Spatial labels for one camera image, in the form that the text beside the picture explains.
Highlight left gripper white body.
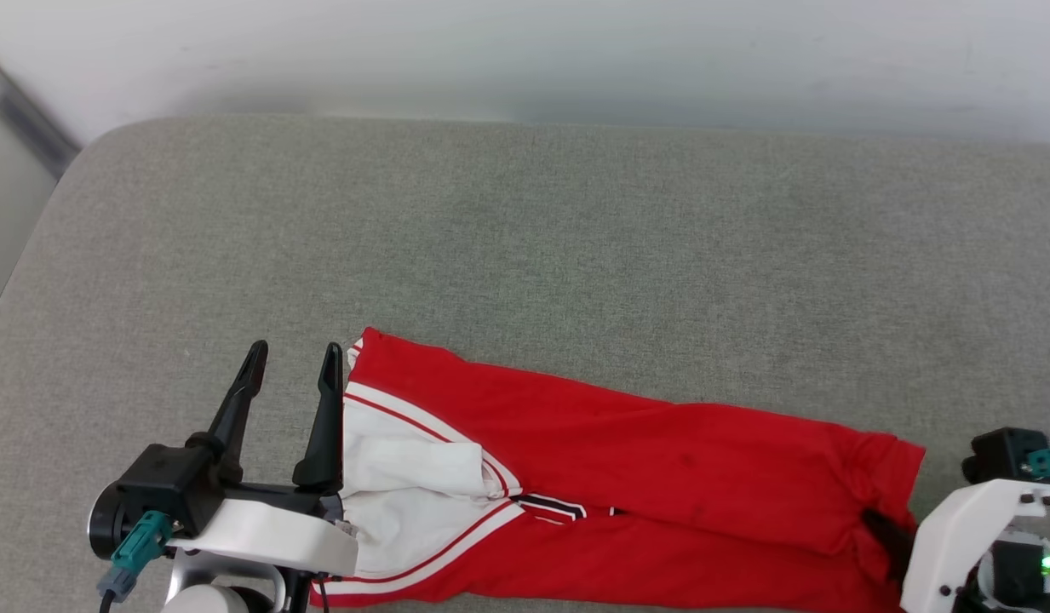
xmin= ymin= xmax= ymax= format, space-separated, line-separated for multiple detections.
xmin=165 ymin=480 xmax=360 ymax=578

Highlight grey fabric sofa cushion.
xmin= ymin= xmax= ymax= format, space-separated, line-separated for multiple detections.
xmin=0 ymin=113 xmax=1050 ymax=613

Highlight left teal cable connector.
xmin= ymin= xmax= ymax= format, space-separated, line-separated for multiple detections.
xmin=96 ymin=510 xmax=175 ymax=602

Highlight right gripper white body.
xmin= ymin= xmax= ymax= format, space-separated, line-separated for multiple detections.
xmin=900 ymin=478 xmax=1050 ymax=613

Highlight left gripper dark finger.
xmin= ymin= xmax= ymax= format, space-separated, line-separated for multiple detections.
xmin=186 ymin=340 xmax=269 ymax=488
xmin=292 ymin=341 xmax=346 ymax=496

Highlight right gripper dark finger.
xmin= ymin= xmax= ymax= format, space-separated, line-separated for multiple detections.
xmin=860 ymin=507 xmax=918 ymax=581

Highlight red track pants white stripes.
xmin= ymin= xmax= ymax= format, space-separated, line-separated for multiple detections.
xmin=310 ymin=327 xmax=927 ymax=613

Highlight grey metal bar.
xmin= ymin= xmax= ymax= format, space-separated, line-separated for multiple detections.
xmin=0 ymin=41 xmax=84 ymax=181

